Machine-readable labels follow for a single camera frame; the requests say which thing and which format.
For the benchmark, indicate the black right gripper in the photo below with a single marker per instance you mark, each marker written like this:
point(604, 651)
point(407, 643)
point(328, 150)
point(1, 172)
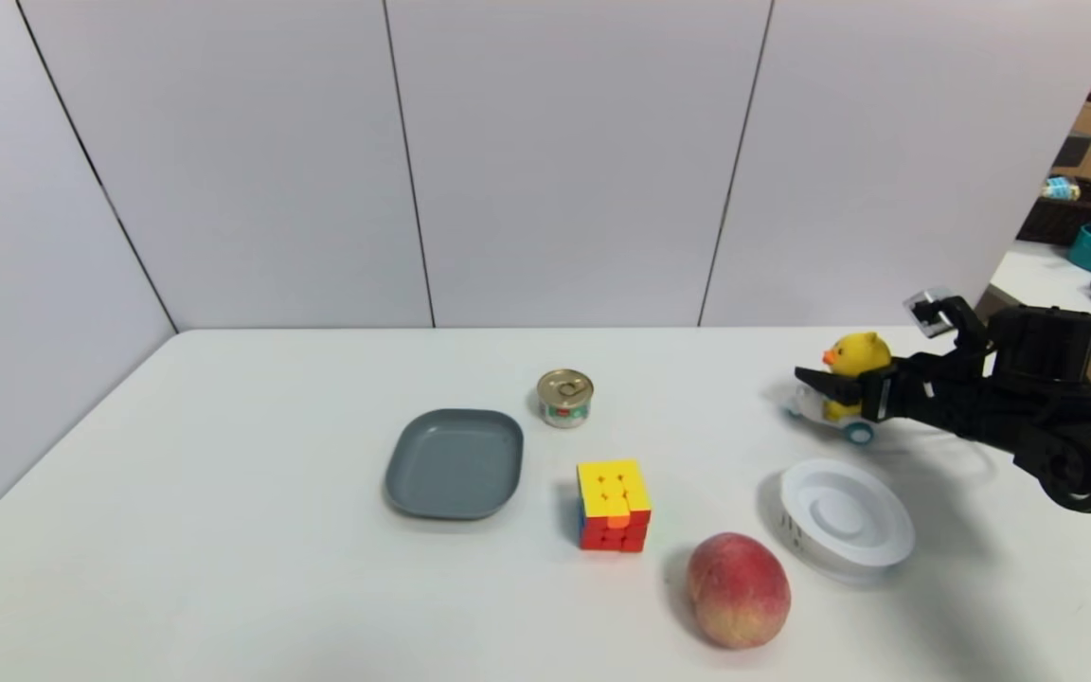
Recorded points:
point(875, 395)

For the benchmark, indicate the yellow duck scooter toy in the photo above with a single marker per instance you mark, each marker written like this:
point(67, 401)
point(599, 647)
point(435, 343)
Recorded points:
point(860, 355)

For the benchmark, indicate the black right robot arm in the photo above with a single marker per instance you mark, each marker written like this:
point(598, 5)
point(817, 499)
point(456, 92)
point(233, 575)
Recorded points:
point(1066, 407)

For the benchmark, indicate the grey square dish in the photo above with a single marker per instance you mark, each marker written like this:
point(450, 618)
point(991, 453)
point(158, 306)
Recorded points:
point(456, 464)

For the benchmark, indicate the white round plastic container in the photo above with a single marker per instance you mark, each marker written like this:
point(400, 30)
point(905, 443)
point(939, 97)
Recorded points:
point(847, 519)

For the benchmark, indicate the red peach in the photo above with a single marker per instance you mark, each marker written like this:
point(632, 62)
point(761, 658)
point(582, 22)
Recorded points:
point(738, 589)

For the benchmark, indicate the white side table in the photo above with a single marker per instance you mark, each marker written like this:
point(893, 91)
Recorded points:
point(1043, 279)

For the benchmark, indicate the colourful puzzle cube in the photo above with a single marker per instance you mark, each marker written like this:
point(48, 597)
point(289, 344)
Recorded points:
point(614, 504)

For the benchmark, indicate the small pet food tin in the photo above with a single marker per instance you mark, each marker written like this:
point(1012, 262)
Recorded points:
point(564, 398)

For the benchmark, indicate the dark wicker basket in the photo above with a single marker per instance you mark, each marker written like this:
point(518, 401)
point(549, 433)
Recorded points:
point(1066, 220)

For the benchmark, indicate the blue white packet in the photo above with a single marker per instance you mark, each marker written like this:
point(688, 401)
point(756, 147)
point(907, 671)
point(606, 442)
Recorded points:
point(1062, 189)

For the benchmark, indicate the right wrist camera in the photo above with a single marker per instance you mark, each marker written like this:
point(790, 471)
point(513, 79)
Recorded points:
point(934, 313)

